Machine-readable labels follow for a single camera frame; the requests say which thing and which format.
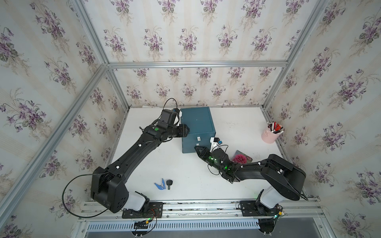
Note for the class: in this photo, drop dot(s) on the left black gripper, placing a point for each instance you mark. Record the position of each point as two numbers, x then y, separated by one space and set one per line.
183 131

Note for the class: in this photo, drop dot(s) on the aluminium mounting rail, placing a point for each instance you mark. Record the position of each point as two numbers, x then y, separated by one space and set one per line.
204 209

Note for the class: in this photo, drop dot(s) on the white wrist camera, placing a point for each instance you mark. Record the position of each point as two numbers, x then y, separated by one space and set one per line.
177 112
215 142

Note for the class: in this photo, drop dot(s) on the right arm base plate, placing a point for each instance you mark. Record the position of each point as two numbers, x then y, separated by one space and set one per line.
253 208

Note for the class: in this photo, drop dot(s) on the white perforated cable duct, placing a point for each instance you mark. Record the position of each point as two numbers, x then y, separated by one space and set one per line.
176 225

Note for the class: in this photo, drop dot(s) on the teal drawer cabinet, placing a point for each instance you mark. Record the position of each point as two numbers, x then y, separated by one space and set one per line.
199 120

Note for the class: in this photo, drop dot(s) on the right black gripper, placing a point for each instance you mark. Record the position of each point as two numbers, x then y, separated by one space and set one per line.
204 152

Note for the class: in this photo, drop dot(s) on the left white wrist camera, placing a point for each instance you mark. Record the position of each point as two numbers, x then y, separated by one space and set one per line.
177 112

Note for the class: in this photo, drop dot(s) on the pink hollyhock seed bag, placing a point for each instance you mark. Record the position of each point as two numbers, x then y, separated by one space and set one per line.
241 158

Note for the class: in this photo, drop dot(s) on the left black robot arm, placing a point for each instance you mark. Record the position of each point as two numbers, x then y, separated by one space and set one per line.
108 185

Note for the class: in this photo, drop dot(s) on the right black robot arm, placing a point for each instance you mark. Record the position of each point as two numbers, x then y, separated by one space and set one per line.
286 180

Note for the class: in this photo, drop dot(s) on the blue plastic clip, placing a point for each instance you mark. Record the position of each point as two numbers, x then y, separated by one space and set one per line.
161 186

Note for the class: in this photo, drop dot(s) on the pens in cup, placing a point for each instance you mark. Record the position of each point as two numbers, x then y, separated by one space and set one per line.
275 128

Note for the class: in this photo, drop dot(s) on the pink pen cup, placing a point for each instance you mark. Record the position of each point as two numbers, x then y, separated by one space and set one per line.
269 137

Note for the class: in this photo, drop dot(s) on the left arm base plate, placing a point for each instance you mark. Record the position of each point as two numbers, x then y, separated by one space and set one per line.
149 210

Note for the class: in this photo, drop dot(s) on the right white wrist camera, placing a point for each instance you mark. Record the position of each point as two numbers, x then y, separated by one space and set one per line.
215 142

